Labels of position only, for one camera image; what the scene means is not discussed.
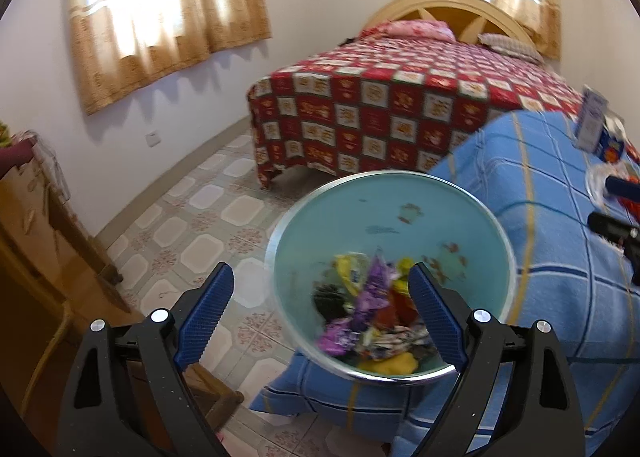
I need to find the purple snack wrapper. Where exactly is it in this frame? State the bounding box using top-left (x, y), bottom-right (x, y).
top-left (352, 252), bottom-right (401, 320)

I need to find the wide beige patterned curtain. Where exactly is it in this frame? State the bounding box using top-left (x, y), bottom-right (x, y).
top-left (67, 0), bottom-right (274, 116)

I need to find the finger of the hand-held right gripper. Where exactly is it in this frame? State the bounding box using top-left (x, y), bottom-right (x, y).
top-left (587, 211), bottom-right (640, 246)
top-left (602, 176), bottom-right (640, 203)

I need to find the red checkered bedspread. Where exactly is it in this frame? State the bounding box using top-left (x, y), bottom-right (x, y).
top-left (246, 32), bottom-right (596, 191)

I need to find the maroon cloth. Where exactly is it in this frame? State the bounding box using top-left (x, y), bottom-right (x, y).
top-left (0, 142), bottom-right (36, 181)

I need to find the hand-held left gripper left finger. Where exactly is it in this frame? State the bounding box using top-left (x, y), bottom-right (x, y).
top-left (57, 261), bottom-right (235, 457)

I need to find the light blue trash bin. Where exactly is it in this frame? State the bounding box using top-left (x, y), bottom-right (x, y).
top-left (265, 170), bottom-right (519, 383)

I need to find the wooden stool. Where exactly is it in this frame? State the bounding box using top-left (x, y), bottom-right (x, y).
top-left (190, 362), bottom-right (246, 433)

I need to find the striped pillow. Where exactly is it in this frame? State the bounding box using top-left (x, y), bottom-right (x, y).
top-left (477, 32), bottom-right (545, 64)

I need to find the blue plaid blanket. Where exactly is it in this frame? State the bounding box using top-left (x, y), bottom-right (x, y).
top-left (248, 110), bottom-right (640, 457)

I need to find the clear plastic bag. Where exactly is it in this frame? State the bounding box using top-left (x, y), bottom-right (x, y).
top-left (585, 161), bottom-right (640, 208)

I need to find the white and blue carton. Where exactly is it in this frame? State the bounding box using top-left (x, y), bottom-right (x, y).
top-left (575, 86), bottom-right (610, 154)

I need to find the pink floral pillow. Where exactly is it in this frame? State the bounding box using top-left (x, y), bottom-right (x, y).
top-left (361, 20), bottom-right (457, 42)

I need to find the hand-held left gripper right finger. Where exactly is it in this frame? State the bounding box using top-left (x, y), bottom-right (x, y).
top-left (407, 261), bottom-right (586, 457)

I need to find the cream wooden headboard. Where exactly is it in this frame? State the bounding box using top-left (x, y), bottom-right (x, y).
top-left (362, 0), bottom-right (539, 46)

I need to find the yellow snack wrapper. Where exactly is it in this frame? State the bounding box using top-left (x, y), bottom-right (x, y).
top-left (367, 353), bottom-right (420, 378)

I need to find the blue snack packet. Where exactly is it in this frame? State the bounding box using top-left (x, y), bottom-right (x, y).
top-left (595, 130), bottom-right (629, 163)

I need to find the pile of snack wrappers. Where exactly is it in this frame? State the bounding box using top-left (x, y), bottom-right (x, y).
top-left (312, 249), bottom-right (442, 379)

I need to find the black crumpled item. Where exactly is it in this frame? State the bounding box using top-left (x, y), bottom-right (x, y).
top-left (312, 281), bottom-right (347, 319)

